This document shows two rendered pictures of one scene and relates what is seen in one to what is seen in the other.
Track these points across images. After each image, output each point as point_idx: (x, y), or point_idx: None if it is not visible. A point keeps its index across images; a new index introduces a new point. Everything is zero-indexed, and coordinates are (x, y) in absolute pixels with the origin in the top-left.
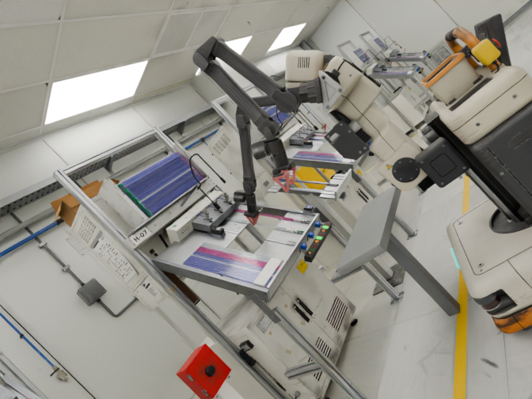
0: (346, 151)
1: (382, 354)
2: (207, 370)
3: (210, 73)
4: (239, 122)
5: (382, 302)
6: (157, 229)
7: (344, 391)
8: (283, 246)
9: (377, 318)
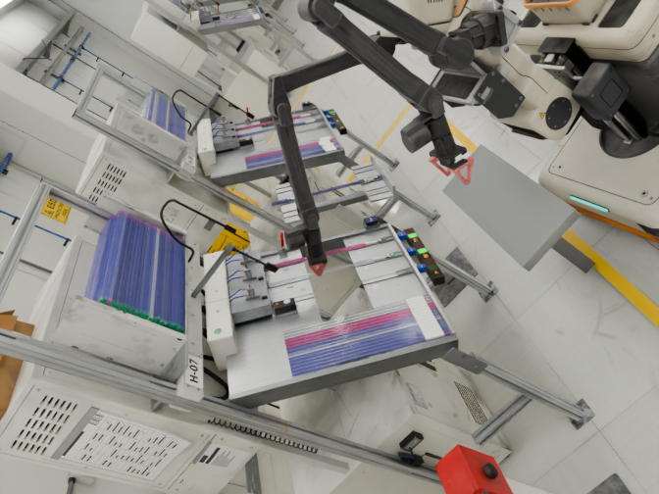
0: (500, 109)
1: (533, 355)
2: (492, 471)
3: (338, 29)
4: (285, 116)
5: (470, 307)
6: (201, 349)
7: (558, 410)
8: (397, 280)
9: (481, 326)
